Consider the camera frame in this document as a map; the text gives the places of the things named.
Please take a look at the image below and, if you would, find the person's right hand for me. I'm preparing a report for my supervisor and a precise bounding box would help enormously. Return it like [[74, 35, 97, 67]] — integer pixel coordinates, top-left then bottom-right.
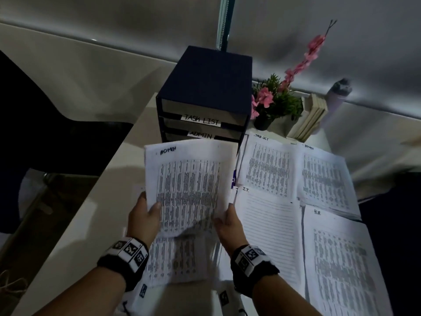
[[214, 203, 249, 257]]

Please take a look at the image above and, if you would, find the person's left hand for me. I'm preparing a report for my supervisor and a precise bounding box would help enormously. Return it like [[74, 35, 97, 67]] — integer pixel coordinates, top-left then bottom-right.
[[126, 191, 162, 249]]

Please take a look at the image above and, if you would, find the printed document sheet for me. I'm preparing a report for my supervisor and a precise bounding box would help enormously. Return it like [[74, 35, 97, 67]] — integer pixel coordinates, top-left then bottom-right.
[[144, 138, 240, 238]]

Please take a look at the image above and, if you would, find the navy blue drawer organizer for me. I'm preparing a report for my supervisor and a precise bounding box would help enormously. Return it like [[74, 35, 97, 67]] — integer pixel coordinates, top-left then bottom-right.
[[155, 46, 253, 147]]

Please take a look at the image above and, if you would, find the person's right forearm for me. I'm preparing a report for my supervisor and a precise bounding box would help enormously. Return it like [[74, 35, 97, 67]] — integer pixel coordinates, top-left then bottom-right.
[[251, 282, 324, 316]]

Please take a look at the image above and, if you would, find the person's left forearm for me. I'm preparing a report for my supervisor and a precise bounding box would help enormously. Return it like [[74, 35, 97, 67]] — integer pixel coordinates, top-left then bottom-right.
[[32, 266, 128, 316]]

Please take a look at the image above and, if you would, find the black left wristband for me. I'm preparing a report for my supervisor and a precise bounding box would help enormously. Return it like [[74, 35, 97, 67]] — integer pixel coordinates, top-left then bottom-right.
[[97, 237, 150, 292]]

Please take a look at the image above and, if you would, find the black wristband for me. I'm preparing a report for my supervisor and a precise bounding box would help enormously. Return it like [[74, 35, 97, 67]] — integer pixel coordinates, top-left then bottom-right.
[[97, 237, 150, 292], [230, 245, 281, 298]]

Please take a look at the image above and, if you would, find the black right wristband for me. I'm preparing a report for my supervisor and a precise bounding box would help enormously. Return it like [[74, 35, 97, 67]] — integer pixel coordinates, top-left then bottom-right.
[[230, 245, 281, 298]]

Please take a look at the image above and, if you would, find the black plant pot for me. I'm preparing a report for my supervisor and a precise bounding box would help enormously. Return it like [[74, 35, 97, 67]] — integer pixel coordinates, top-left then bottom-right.
[[253, 115, 276, 131]]

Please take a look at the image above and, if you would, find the black chair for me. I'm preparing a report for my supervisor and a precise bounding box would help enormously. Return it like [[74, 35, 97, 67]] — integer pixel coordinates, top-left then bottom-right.
[[0, 50, 134, 234]]

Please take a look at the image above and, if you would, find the green artificial plant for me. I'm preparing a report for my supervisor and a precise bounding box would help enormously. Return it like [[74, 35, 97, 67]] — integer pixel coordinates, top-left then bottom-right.
[[251, 74, 304, 122]]

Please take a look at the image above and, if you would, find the grey water bottle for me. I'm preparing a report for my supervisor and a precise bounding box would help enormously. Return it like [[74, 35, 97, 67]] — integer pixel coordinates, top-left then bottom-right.
[[312, 78, 353, 134]]

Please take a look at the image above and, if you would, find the tall pink blossom branch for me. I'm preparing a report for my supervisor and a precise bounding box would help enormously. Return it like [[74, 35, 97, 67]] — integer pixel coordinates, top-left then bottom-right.
[[277, 19, 338, 93]]

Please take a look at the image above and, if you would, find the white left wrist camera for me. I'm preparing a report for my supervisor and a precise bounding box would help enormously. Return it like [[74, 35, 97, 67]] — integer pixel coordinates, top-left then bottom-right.
[[125, 283, 149, 316]]

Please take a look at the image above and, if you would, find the grey metal frame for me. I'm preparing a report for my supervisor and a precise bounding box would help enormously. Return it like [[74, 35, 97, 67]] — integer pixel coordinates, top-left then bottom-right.
[[0, 167, 57, 260]]

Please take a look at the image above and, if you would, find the white cord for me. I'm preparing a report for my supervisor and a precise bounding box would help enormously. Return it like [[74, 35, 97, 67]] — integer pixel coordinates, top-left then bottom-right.
[[0, 269, 29, 298]]

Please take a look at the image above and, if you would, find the teal partition post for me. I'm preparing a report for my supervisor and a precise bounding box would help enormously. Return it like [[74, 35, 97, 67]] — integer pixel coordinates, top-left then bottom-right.
[[215, 0, 237, 51]]

